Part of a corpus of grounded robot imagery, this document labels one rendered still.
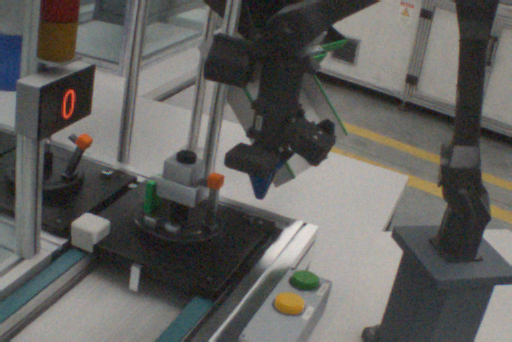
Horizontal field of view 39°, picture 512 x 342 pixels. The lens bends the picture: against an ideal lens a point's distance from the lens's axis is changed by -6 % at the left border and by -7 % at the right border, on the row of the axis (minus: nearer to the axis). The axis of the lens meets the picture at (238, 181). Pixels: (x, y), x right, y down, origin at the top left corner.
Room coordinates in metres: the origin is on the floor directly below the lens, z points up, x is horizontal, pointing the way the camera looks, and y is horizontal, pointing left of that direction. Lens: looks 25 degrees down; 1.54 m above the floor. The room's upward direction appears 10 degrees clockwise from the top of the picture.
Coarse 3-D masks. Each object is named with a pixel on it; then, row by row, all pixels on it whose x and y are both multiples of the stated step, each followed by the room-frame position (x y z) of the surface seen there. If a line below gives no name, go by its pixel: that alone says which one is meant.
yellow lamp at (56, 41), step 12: (48, 24) 0.85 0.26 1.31; (60, 24) 0.85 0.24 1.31; (72, 24) 0.86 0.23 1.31; (48, 36) 0.85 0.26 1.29; (60, 36) 0.85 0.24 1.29; (72, 36) 0.87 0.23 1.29; (36, 48) 0.87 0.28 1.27; (48, 48) 0.85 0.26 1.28; (60, 48) 0.86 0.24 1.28; (72, 48) 0.87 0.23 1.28; (48, 60) 0.85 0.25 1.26; (60, 60) 0.86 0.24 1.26
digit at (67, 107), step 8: (72, 80) 0.87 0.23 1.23; (80, 80) 0.89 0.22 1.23; (64, 88) 0.86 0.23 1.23; (72, 88) 0.88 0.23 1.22; (64, 96) 0.86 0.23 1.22; (72, 96) 0.88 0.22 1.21; (64, 104) 0.86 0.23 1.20; (72, 104) 0.88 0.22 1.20; (64, 112) 0.86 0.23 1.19; (72, 112) 0.88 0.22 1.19; (64, 120) 0.86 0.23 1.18; (72, 120) 0.88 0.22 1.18
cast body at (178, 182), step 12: (180, 156) 1.01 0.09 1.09; (192, 156) 1.01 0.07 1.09; (168, 168) 1.00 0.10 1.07; (180, 168) 1.00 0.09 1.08; (192, 168) 1.00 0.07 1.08; (156, 180) 1.03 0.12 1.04; (168, 180) 1.00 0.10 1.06; (180, 180) 1.00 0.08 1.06; (192, 180) 1.00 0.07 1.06; (168, 192) 1.00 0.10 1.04; (180, 192) 1.00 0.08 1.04; (192, 192) 0.99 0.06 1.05; (204, 192) 1.02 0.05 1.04; (192, 204) 0.99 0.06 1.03
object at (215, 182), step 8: (216, 176) 1.00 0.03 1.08; (224, 176) 1.01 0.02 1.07; (200, 184) 1.00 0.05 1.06; (208, 184) 1.00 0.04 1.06; (216, 184) 0.99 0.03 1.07; (216, 192) 1.00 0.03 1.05; (208, 200) 1.00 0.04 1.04; (216, 200) 1.00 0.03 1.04; (208, 208) 1.00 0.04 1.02; (216, 208) 1.00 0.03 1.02; (208, 216) 1.00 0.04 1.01
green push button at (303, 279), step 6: (300, 270) 0.95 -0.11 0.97; (306, 270) 0.96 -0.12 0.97; (294, 276) 0.94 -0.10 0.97; (300, 276) 0.94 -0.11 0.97; (306, 276) 0.94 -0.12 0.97; (312, 276) 0.94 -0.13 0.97; (294, 282) 0.93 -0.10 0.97; (300, 282) 0.92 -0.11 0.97; (306, 282) 0.92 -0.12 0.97; (312, 282) 0.93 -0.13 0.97; (318, 282) 0.93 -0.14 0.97; (300, 288) 0.92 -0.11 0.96; (306, 288) 0.92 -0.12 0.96; (312, 288) 0.92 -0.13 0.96
